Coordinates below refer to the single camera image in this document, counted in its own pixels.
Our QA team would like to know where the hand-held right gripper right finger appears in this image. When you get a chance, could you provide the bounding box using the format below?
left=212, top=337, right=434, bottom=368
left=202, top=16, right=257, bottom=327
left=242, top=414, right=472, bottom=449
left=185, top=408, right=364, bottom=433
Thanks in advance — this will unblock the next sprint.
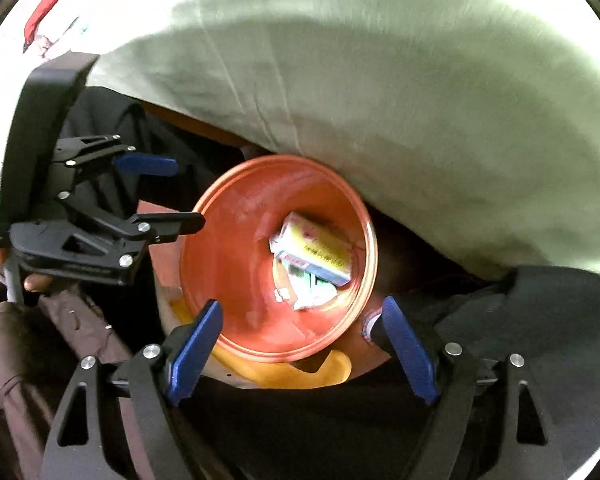
left=362, top=296, right=566, bottom=480

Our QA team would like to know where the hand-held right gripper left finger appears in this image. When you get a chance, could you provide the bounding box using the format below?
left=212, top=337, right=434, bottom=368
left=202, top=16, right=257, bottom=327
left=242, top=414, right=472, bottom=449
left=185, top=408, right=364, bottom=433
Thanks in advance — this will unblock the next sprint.
left=40, top=299, right=224, bottom=480

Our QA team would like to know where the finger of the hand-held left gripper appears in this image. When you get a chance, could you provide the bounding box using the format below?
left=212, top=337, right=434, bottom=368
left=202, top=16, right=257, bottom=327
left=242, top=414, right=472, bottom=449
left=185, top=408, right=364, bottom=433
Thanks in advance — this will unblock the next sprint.
left=7, top=195, right=206, bottom=287
left=50, top=134, right=180, bottom=196

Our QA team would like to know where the orange plastic bin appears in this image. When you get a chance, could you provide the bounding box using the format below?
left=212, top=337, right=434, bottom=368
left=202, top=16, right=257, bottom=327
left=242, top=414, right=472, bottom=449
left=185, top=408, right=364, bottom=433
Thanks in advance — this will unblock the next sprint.
left=179, top=155, right=379, bottom=363

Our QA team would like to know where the person's left forearm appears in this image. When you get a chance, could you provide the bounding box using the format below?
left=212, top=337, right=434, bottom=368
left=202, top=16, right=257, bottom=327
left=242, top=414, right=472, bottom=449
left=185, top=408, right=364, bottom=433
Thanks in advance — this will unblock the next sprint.
left=0, top=287, right=146, bottom=480

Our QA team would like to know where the person's left hand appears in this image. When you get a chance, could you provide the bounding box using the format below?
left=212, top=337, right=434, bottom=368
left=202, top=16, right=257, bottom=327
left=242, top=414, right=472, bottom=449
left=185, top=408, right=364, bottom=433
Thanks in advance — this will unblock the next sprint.
left=0, top=249, right=56, bottom=295

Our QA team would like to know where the floral white quilt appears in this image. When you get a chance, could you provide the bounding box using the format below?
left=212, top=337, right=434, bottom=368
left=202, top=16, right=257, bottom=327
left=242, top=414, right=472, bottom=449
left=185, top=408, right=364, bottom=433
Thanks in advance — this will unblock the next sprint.
left=0, top=0, right=181, bottom=226

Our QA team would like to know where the yellow plastic bag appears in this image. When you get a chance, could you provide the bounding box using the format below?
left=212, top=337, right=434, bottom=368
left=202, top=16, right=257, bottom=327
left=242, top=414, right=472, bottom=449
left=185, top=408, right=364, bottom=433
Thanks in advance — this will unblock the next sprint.
left=170, top=300, right=353, bottom=390

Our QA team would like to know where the green and white packet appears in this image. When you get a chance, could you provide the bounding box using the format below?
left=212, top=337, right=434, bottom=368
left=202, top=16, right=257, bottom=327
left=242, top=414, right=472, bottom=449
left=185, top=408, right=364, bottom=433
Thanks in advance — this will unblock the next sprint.
left=280, top=265, right=339, bottom=311

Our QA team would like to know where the red pillow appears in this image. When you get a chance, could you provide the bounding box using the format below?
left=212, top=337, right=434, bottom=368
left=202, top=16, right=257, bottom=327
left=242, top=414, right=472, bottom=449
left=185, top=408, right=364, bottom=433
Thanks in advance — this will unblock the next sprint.
left=24, top=0, right=101, bottom=47

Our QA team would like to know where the dark grey cloth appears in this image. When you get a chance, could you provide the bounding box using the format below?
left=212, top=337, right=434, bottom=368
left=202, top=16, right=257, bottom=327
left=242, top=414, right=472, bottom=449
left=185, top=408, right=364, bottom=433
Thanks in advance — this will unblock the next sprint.
left=432, top=265, right=600, bottom=480

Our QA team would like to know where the yellow cardboard box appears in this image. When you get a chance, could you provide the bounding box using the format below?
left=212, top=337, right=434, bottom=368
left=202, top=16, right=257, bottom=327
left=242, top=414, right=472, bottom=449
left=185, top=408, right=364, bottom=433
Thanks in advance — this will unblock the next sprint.
left=269, top=211, right=353, bottom=287

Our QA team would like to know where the green fleece blanket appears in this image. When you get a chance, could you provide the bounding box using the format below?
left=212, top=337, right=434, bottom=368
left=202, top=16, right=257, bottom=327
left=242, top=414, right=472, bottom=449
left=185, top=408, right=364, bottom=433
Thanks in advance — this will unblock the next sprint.
left=87, top=0, right=600, bottom=282

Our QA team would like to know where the wooden bed frame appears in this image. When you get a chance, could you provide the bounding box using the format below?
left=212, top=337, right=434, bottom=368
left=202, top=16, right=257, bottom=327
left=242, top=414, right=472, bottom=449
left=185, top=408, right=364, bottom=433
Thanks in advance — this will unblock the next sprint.
left=140, top=102, right=246, bottom=150

